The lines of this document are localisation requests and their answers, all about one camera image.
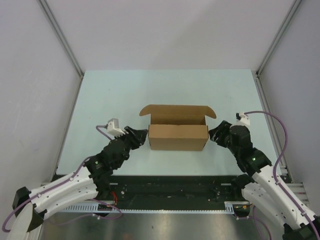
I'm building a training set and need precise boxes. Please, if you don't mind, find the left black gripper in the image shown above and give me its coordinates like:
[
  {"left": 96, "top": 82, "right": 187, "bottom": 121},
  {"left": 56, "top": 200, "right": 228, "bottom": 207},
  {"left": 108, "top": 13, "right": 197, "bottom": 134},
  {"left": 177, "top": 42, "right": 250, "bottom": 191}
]
[{"left": 114, "top": 126, "right": 148, "bottom": 169}]

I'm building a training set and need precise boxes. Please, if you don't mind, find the brown cardboard box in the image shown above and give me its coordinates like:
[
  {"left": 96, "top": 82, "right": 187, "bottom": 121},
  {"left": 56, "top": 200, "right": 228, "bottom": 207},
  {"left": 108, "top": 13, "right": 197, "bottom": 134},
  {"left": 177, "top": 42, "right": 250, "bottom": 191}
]
[{"left": 139, "top": 104, "right": 217, "bottom": 152}]

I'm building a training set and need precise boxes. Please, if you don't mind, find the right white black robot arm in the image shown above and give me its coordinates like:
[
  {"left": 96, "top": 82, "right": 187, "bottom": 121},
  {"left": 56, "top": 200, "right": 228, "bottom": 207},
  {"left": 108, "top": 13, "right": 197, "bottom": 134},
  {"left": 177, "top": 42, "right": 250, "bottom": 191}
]
[{"left": 208, "top": 120, "right": 320, "bottom": 240}]

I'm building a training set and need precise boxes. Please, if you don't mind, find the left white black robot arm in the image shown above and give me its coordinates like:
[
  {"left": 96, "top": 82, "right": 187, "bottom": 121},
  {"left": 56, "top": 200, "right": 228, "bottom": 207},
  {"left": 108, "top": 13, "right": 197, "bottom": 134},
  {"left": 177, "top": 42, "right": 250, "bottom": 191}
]
[{"left": 12, "top": 126, "right": 148, "bottom": 235}]

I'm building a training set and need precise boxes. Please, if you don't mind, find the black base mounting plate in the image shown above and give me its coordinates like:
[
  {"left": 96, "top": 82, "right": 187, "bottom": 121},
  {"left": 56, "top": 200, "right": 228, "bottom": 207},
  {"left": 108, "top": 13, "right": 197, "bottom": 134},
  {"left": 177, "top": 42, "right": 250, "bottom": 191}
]
[{"left": 51, "top": 174, "right": 292, "bottom": 202}]

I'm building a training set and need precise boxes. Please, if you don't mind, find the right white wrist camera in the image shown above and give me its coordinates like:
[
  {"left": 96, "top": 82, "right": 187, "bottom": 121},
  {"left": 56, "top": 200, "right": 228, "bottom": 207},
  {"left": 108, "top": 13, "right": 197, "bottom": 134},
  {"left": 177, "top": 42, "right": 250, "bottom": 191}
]
[{"left": 235, "top": 112, "right": 251, "bottom": 128}]

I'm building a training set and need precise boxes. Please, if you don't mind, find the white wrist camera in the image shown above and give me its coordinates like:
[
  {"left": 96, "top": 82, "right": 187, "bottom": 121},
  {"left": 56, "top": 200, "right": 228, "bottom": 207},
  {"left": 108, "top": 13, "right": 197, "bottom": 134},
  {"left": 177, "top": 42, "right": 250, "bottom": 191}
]
[
  {"left": 106, "top": 118, "right": 125, "bottom": 137},
  {"left": 235, "top": 112, "right": 251, "bottom": 128}
]

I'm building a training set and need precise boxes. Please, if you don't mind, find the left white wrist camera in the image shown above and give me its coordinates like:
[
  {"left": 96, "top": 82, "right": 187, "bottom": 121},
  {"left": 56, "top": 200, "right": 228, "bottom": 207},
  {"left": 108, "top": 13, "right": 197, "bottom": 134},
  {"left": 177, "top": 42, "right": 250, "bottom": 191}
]
[{"left": 106, "top": 118, "right": 125, "bottom": 137}]

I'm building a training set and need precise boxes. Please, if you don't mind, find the grey slotted cable duct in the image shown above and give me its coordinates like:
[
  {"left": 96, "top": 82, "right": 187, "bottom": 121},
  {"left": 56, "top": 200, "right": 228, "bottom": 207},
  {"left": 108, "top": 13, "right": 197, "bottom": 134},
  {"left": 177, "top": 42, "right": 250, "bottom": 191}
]
[{"left": 59, "top": 202, "right": 252, "bottom": 215}]

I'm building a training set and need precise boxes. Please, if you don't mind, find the aluminium front rail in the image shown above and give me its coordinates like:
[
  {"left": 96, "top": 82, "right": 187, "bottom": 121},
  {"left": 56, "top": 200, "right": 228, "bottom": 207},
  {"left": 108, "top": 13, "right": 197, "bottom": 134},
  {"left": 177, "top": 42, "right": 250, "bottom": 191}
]
[{"left": 39, "top": 182, "right": 310, "bottom": 203}]

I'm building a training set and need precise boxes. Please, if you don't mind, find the right aluminium frame post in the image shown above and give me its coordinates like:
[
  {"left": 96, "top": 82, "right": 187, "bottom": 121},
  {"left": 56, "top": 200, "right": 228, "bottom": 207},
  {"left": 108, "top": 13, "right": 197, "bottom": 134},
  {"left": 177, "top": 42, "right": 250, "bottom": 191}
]
[{"left": 254, "top": 0, "right": 303, "bottom": 76}]

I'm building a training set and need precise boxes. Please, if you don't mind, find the aluminium frame post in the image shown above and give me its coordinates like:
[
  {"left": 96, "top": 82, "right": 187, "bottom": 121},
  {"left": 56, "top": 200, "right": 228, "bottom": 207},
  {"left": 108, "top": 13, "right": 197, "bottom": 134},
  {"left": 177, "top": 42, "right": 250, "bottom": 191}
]
[
  {"left": 254, "top": 0, "right": 303, "bottom": 76},
  {"left": 37, "top": 0, "right": 85, "bottom": 77}
]

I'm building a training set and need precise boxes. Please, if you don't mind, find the left aluminium frame post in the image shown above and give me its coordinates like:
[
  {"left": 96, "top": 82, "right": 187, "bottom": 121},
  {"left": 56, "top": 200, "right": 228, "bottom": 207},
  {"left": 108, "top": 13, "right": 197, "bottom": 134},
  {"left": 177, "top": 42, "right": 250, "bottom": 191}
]
[{"left": 37, "top": 0, "right": 85, "bottom": 77}]

